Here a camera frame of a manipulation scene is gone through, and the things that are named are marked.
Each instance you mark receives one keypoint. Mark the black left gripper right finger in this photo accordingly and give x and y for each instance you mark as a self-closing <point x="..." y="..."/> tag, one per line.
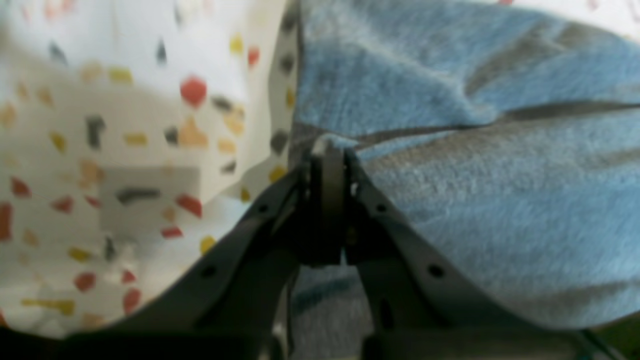
<point x="422" y="307"/>

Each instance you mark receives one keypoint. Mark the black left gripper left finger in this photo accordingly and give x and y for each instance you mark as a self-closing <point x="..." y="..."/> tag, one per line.
<point x="225" y="306"/>

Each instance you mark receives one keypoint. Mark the grey t-shirt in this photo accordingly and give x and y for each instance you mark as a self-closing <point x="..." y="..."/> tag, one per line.
<point x="506" y="133"/>

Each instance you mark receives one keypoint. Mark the terrazzo patterned tablecloth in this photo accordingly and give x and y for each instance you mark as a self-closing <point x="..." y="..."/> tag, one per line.
<point x="133" y="135"/>

